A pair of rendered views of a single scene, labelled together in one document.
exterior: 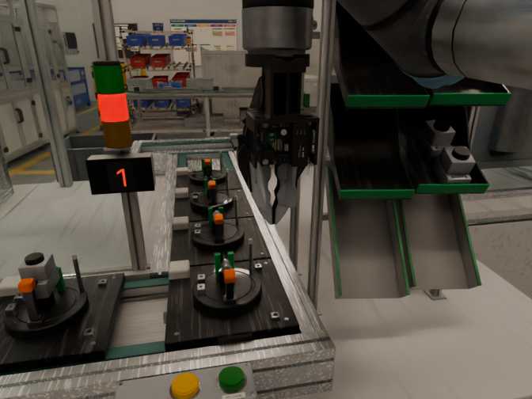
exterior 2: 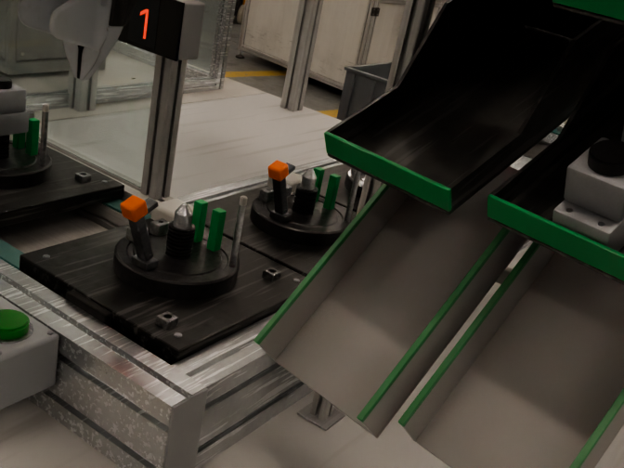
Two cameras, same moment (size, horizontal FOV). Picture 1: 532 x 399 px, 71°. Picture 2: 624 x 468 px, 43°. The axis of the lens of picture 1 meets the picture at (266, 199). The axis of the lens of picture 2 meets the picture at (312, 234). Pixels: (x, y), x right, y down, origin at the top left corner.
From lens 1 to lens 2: 0.58 m
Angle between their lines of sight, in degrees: 38
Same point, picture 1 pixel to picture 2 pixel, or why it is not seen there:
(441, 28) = not seen: outside the picture
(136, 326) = not seen: hidden behind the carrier
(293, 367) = (110, 396)
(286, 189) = (88, 16)
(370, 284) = (344, 375)
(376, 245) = (416, 318)
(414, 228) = (537, 341)
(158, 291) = not seen: hidden behind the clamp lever
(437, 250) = (545, 413)
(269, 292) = (225, 304)
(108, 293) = (71, 188)
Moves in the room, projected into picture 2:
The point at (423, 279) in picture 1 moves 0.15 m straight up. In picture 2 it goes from (461, 446) to (515, 284)
